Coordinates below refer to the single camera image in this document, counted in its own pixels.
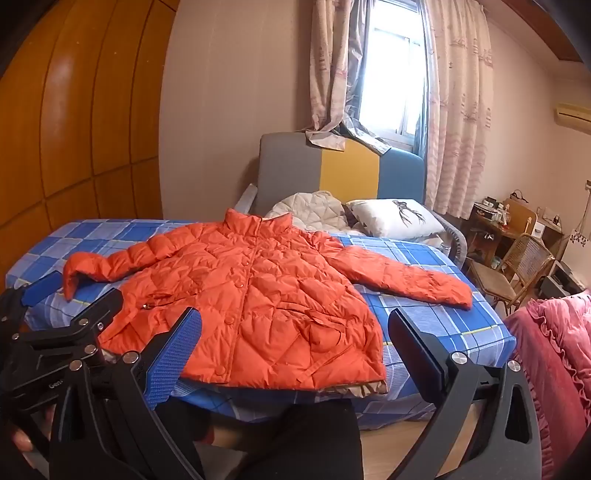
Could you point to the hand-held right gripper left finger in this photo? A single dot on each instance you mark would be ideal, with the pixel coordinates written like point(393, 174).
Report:
point(178, 355)

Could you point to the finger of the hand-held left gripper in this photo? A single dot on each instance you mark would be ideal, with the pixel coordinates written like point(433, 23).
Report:
point(42, 287)
point(104, 308)

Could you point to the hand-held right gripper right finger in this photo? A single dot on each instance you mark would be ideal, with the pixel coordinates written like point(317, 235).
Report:
point(415, 353)

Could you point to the orange puffer jacket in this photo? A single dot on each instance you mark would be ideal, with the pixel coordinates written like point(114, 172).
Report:
point(258, 300)

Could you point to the person's left hand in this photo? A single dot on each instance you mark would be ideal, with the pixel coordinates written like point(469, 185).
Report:
point(22, 438)

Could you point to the blue plaid bed sheet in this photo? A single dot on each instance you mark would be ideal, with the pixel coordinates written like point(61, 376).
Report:
point(425, 323)

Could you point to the rattan chair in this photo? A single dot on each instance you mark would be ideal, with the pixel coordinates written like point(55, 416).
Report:
point(512, 270)

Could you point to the white pillow with deer print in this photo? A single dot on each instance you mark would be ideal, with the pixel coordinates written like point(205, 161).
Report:
point(392, 217)

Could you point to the pink ruffled blanket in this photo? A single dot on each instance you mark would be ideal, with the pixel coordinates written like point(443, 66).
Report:
point(558, 350)

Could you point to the person's black trousers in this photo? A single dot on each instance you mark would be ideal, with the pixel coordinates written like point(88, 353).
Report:
point(295, 438)

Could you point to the wooden desk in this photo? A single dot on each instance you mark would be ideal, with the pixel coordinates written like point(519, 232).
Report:
point(503, 233)

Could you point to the black box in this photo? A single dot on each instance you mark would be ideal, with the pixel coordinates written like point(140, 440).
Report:
point(559, 281)

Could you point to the brown bag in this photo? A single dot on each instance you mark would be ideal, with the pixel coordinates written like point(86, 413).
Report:
point(519, 214)

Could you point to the wooden wardrobe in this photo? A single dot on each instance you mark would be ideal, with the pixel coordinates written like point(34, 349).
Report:
point(87, 115)

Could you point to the white quilted blanket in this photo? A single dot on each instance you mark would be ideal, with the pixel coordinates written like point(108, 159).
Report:
point(309, 210)

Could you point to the grey yellow blue headboard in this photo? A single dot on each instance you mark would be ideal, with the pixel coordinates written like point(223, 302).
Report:
point(300, 173)

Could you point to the grey curtain lining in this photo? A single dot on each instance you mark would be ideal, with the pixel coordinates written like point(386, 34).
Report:
point(358, 124)

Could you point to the pink patterned curtain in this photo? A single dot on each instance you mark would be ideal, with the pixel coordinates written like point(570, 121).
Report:
point(330, 64)
point(457, 101)

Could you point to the window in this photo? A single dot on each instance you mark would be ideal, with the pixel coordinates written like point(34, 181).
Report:
point(392, 69)

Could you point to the grey padded bed rail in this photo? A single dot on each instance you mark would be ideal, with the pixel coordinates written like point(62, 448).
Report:
point(245, 196)
point(455, 240)

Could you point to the white flowered wall hanging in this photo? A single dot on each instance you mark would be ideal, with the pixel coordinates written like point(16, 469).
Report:
point(581, 226)

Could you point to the wall air conditioner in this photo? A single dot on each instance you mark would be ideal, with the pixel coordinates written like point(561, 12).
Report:
point(575, 115)

